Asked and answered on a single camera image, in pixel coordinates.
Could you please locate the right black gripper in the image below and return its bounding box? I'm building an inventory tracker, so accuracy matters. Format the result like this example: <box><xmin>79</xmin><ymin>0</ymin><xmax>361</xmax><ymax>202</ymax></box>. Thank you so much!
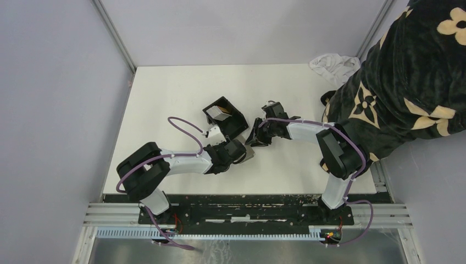
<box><xmin>245</xmin><ymin>117</ymin><xmax>277</xmax><ymax>147</ymax></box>

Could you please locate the grey leather card holder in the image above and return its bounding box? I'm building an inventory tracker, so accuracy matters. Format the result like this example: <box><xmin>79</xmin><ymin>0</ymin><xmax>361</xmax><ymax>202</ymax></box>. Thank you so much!
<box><xmin>237</xmin><ymin>135</ymin><xmax>255</xmax><ymax>163</ymax></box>

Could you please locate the black plastic card box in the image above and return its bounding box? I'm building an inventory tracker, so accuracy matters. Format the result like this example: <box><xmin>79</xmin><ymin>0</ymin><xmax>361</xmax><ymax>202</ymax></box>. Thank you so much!
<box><xmin>202</xmin><ymin>96</ymin><xmax>249</xmax><ymax>140</ymax></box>

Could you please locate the stack of credit cards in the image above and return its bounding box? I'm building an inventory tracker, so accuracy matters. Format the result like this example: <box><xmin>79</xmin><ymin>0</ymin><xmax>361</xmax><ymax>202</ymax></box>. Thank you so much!
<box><xmin>206</xmin><ymin>106</ymin><xmax>232</xmax><ymax>121</ymax></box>

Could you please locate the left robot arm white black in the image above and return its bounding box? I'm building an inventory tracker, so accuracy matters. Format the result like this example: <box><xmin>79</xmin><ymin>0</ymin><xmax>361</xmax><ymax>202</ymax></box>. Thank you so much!
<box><xmin>116</xmin><ymin>139</ymin><xmax>247</xmax><ymax>224</ymax></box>

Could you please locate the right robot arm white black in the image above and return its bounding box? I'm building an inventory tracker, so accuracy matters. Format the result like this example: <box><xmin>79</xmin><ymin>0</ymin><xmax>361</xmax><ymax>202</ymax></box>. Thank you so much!
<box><xmin>246</xmin><ymin>101</ymin><xmax>368</xmax><ymax>224</ymax></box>

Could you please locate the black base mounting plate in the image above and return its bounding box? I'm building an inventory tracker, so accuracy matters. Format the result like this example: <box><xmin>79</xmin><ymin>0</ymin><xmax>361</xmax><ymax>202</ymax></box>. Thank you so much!
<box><xmin>102</xmin><ymin>194</ymin><xmax>392</xmax><ymax>236</ymax></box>

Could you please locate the white crumpled cloth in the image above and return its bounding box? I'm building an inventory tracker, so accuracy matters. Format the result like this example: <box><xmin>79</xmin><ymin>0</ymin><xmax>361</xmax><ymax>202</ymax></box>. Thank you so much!
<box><xmin>308</xmin><ymin>53</ymin><xmax>361</xmax><ymax>89</ymax></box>

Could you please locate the black floral plush blanket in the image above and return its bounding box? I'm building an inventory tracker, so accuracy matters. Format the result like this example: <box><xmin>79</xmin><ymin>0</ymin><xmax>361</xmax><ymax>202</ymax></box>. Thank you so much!
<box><xmin>320</xmin><ymin>1</ymin><xmax>465</xmax><ymax>164</ymax></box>

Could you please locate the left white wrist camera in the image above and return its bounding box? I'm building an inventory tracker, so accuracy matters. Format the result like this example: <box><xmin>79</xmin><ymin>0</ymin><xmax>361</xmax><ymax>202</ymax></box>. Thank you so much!
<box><xmin>206</xmin><ymin>125</ymin><xmax>226</xmax><ymax>145</ymax></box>

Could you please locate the aluminium frame rail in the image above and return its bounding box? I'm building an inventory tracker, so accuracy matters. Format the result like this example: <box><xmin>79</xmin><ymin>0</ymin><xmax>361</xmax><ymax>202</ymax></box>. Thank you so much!
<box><xmin>84</xmin><ymin>160</ymin><xmax>414</xmax><ymax>229</ymax></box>

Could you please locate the grey slotted cable duct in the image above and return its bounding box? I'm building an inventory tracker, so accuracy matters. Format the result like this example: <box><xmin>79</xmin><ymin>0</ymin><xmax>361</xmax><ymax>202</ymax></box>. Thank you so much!
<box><xmin>96</xmin><ymin>227</ymin><xmax>324</xmax><ymax>241</ymax></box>

